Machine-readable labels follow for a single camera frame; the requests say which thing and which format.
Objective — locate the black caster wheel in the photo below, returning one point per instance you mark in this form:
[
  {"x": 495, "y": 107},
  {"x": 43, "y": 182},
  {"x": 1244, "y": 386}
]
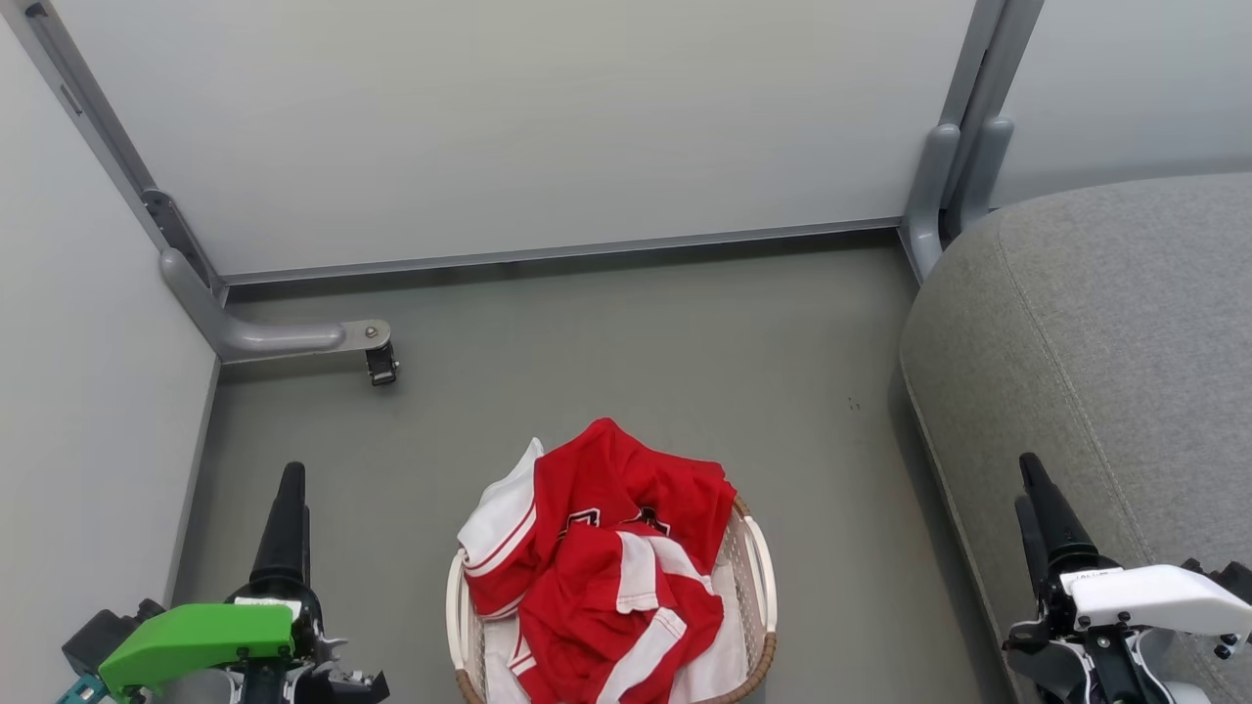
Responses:
[{"x": 381, "y": 367}]

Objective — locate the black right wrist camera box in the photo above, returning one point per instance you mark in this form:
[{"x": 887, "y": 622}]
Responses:
[{"x": 1228, "y": 577}]

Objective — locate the dark partition hinge bracket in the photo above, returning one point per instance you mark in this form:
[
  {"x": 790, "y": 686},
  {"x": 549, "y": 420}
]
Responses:
[{"x": 181, "y": 235}]

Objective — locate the white basket liner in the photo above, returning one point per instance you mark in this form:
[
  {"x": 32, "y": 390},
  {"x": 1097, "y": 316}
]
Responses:
[{"x": 729, "y": 665}]

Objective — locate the white laundry basket brown rim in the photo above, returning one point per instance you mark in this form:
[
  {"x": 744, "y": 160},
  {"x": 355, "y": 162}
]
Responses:
[{"x": 758, "y": 587}]

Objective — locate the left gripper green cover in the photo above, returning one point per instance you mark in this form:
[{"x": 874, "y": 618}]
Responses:
[{"x": 196, "y": 636}]

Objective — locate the red and white jersey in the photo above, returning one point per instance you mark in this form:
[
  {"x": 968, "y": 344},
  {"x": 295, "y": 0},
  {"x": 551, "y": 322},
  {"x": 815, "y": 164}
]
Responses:
[{"x": 606, "y": 489}]

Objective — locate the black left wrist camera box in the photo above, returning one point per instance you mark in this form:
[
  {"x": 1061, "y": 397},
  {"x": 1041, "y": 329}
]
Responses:
[{"x": 103, "y": 636}]

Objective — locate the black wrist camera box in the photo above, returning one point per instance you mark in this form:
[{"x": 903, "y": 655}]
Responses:
[
  {"x": 103, "y": 636},
  {"x": 1228, "y": 577}
]

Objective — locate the grey partition foot bar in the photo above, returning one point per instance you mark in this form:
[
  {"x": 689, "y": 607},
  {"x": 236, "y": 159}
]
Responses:
[{"x": 264, "y": 338}]

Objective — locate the grey fabric sofa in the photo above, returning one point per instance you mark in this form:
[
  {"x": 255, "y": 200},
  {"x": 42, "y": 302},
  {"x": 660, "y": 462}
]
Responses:
[{"x": 1095, "y": 342}]

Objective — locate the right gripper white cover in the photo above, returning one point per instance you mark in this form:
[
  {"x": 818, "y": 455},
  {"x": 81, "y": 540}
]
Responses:
[{"x": 1164, "y": 596}]

